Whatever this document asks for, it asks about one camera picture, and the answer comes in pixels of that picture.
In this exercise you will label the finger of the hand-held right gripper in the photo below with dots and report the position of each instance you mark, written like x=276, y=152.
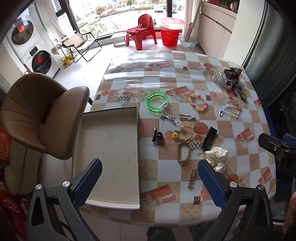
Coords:
x=291, y=141
x=270, y=143

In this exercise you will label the mop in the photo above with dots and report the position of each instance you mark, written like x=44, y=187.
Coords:
x=190, y=27

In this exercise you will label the red bucket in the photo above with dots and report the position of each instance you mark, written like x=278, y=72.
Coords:
x=170, y=38

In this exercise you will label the pink plastic basin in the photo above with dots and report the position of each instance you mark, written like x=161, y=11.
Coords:
x=173, y=23

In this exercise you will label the long black hair clip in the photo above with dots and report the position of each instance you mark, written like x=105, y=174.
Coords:
x=209, y=138

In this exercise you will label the white stool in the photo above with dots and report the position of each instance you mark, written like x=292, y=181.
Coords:
x=118, y=39

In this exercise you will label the white tray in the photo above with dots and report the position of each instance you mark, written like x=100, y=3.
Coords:
x=111, y=157

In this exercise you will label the beige cabinet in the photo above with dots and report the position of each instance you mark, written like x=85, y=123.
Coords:
x=215, y=30

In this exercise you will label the red patterned cloth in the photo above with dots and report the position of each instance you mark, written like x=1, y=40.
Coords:
x=11, y=208

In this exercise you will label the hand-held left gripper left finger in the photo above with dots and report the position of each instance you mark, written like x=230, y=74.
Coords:
x=89, y=183

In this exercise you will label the white washing machine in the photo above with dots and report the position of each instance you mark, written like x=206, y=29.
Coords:
x=41, y=61

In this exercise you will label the beige metal hair clip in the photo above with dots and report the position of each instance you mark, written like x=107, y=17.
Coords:
x=187, y=117

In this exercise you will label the patterned plastic tablecloth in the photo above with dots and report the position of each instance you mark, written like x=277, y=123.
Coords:
x=161, y=173

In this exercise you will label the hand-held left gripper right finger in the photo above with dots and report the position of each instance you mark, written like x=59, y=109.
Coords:
x=211, y=183

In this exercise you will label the silver hair pin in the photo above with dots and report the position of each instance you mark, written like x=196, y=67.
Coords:
x=192, y=177

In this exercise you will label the black folding chair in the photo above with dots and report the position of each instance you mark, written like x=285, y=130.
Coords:
x=78, y=42

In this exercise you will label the small black claw clip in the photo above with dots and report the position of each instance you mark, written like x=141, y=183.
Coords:
x=158, y=137

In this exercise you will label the cream sofa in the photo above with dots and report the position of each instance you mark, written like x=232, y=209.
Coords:
x=20, y=171

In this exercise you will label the white polka-dot scrunchie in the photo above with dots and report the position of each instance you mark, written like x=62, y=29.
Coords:
x=216, y=155

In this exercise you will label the red plastic chair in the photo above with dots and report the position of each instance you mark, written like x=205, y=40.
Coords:
x=143, y=30

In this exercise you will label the red embroidered cushion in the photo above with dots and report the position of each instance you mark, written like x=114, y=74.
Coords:
x=4, y=144

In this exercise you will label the white dryer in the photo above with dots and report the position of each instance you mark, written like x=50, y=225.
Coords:
x=22, y=32

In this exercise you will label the leopard print scrunchie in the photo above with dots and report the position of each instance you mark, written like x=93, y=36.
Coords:
x=232, y=74

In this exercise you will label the beige leather chair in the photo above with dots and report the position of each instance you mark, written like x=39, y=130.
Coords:
x=37, y=111

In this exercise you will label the white basin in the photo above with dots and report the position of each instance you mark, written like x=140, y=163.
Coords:
x=188, y=41

